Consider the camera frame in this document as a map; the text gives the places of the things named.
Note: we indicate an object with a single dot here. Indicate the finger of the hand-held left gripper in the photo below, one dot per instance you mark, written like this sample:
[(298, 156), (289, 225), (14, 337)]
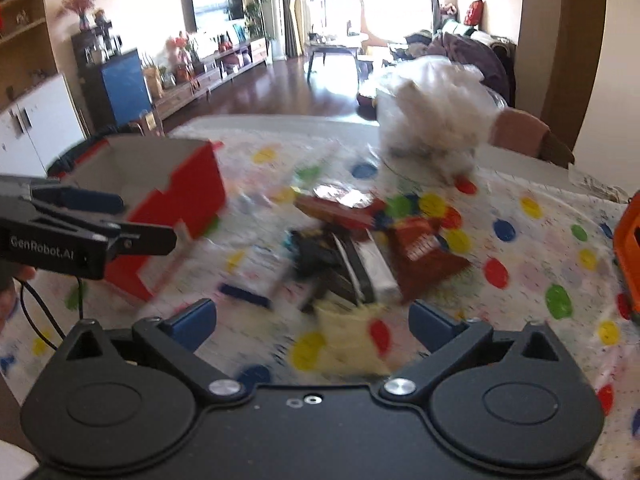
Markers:
[(92, 200), (147, 240)]

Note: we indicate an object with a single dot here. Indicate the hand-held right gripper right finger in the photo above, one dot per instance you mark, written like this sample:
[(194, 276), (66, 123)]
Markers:
[(431, 322)]

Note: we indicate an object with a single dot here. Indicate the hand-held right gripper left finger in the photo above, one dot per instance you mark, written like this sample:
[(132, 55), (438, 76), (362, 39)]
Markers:
[(192, 321)]

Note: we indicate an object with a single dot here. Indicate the red cardboard box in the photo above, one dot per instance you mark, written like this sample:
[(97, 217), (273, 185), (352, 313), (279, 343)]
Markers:
[(175, 200)]

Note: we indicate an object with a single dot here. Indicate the red checked snack packet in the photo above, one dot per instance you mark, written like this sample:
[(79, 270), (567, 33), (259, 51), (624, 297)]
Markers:
[(425, 255)]

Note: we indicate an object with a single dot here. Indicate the black snack packet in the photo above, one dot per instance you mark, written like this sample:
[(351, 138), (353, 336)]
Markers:
[(320, 260)]

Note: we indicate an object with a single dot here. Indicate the person's left hand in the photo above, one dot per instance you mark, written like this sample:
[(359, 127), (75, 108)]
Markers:
[(10, 295)]

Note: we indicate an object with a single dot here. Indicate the small blue snack bar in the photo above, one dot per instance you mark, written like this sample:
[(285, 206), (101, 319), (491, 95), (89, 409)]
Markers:
[(245, 295)]

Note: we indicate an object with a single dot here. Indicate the silver snack bar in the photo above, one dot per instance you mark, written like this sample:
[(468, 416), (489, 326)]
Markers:
[(375, 267)]

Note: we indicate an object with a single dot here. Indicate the pale yellow snack packet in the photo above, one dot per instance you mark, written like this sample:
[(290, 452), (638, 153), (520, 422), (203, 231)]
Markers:
[(350, 340)]

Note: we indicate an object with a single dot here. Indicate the white cupboard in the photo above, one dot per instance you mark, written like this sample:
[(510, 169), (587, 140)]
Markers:
[(40, 125)]

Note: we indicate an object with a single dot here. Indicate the balloon print tablecloth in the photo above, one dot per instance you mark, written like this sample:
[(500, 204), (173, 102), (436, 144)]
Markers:
[(525, 260)]

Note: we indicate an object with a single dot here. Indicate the blue front cabinet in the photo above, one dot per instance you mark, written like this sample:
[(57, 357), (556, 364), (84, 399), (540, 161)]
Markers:
[(120, 90)]

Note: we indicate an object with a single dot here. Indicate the long red snack packet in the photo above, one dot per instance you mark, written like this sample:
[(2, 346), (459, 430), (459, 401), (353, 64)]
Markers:
[(335, 212)]

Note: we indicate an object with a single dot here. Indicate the wooden television cabinet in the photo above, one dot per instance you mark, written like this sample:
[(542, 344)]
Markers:
[(215, 70)]

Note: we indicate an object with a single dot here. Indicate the pink flowers in vase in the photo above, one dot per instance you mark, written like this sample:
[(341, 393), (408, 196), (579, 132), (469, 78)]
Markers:
[(80, 7)]

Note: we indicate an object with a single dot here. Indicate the orange plastic container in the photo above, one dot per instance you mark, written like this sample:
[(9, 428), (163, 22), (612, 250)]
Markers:
[(629, 260)]

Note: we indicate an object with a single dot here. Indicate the brown chair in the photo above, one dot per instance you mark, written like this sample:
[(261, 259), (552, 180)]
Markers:
[(525, 135)]

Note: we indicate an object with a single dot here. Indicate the clear plastic bag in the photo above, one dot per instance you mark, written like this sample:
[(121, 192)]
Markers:
[(435, 110)]

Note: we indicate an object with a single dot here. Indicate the flat screen television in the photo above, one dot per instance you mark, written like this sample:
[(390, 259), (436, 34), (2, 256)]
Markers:
[(215, 2)]

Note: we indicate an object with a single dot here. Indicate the green potted plant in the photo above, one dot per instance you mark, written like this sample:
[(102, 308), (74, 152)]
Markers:
[(257, 7)]

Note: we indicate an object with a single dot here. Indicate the white standing air conditioner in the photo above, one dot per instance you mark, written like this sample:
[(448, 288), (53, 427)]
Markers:
[(272, 10)]

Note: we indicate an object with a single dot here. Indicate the dark coffee table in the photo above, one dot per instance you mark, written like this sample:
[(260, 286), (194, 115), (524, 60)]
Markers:
[(332, 52)]

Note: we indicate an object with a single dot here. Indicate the sofa with blankets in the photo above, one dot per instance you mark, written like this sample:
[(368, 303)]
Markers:
[(465, 55)]

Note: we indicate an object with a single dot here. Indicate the red cushion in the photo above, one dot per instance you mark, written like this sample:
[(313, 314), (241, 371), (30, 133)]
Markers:
[(474, 12)]

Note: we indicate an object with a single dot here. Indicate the wooden wall shelf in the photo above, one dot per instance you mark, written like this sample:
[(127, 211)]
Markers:
[(20, 25)]

